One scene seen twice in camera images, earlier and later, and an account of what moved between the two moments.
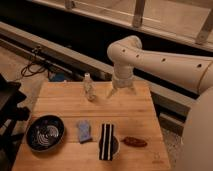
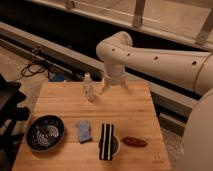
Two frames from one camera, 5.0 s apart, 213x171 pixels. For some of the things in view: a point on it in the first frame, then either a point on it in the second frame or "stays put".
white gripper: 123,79 → 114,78
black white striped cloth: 106,142 stays put
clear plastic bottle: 89,87 stays put
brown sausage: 134,142 stays put
